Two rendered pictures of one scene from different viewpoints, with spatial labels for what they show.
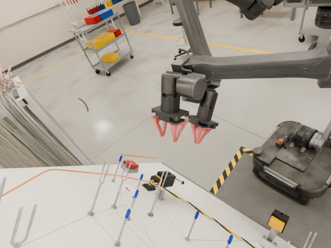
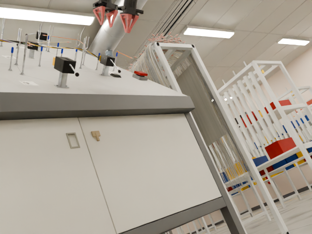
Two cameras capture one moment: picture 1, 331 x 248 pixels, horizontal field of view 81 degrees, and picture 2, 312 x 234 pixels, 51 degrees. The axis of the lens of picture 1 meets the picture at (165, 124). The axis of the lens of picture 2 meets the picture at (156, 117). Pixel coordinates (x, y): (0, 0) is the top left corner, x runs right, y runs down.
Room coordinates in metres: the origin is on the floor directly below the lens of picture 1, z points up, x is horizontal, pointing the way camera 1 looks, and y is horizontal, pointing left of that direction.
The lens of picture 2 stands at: (0.17, -1.23, 0.35)
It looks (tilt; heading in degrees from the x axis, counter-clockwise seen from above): 19 degrees up; 76
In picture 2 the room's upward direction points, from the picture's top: 23 degrees counter-clockwise
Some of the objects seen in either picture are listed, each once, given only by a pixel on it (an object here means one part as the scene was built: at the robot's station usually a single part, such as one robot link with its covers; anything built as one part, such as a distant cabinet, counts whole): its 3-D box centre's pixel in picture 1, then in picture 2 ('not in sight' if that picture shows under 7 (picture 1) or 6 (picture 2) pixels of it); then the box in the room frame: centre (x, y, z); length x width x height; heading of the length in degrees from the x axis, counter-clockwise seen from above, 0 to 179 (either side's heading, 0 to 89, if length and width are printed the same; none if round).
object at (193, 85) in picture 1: (188, 80); not in sight; (0.47, -0.10, 1.44); 0.12 x 0.12 x 0.09; 36
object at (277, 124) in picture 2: not in sight; (155, 178); (1.10, 4.07, 1.23); 4.90 x 0.07 x 0.78; 117
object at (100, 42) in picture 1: (102, 44); not in sight; (4.44, 0.67, 0.54); 0.99 x 0.50 x 1.08; 128
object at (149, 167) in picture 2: not in sight; (157, 161); (0.41, -0.05, 0.60); 0.55 x 0.03 x 0.39; 34
